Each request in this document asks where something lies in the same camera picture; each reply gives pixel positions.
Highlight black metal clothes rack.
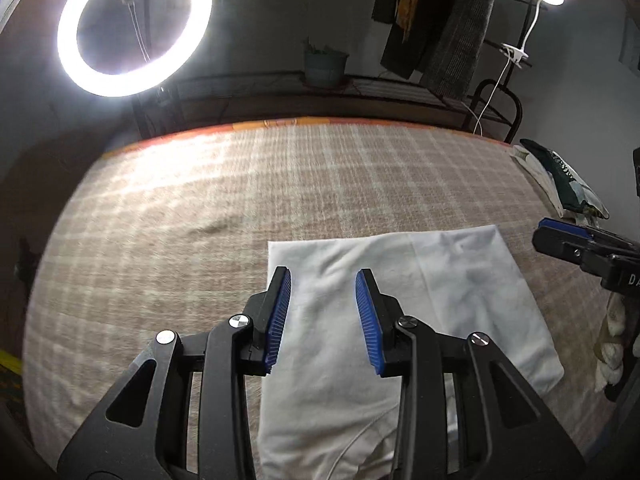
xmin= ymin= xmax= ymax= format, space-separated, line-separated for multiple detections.
xmin=135 ymin=0 xmax=538 ymax=136

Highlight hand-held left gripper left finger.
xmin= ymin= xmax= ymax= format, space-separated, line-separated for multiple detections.
xmin=56 ymin=265 xmax=292 ymax=480

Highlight ring light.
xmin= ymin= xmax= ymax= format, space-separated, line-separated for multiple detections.
xmin=56 ymin=0 xmax=213 ymax=98

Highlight yellow green patterned box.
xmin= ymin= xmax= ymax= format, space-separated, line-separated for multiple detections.
xmin=0 ymin=345 xmax=23 ymax=386

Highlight orange patterned mattress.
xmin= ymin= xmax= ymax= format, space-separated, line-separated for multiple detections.
xmin=107 ymin=116 xmax=511 ymax=158

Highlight beige plaid blanket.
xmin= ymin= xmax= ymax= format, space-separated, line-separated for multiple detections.
xmin=22 ymin=120 xmax=616 ymax=466

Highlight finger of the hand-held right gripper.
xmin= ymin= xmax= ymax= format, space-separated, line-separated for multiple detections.
xmin=531 ymin=227 xmax=610 ymax=275
xmin=539 ymin=217 xmax=640 ymax=250

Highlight white t-shirt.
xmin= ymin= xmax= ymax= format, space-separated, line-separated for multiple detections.
xmin=257 ymin=224 xmax=566 ymax=480

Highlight white lamp cable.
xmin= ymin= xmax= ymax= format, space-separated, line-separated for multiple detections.
xmin=467 ymin=67 xmax=511 ymax=136

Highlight yellow scarf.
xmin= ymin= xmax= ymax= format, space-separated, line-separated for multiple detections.
xmin=395 ymin=0 xmax=421 ymax=41

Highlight person's right hand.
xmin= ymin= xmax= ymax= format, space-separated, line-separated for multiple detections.
xmin=594 ymin=294 xmax=628 ymax=396

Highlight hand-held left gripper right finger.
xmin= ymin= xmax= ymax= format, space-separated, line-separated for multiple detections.
xmin=354 ymin=268 xmax=587 ymax=480

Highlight grey plaid coat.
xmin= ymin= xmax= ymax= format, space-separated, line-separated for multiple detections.
xmin=381 ymin=0 xmax=501 ymax=101

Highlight dark green folded cloth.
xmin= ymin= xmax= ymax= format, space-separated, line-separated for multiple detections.
xmin=520 ymin=138 xmax=596 ymax=211

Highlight black metal chair frame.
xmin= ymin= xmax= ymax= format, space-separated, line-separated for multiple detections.
xmin=467 ymin=79 xmax=523 ymax=145

